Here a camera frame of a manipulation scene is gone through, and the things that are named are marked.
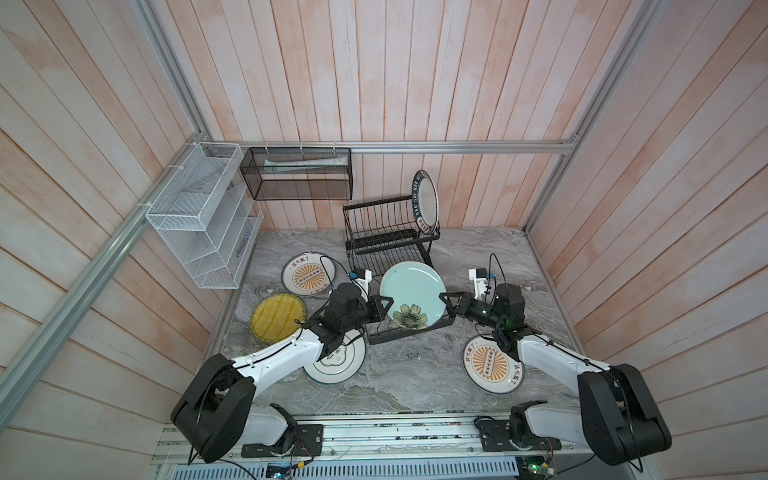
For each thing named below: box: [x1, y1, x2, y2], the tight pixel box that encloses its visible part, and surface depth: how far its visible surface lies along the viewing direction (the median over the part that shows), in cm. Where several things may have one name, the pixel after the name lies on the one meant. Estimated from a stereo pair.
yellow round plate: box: [250, 293, 307, 343], surface depth 98 cm
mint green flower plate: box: [380, 261, 447, 330], surface depth 84 cm
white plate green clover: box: [303, 329, 367, 385], surface depth 87 cm
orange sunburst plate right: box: [463, 335, 525, 395], surface depth 85 cm
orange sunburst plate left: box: [281, 251, 337, 296], surface depth 109 cm
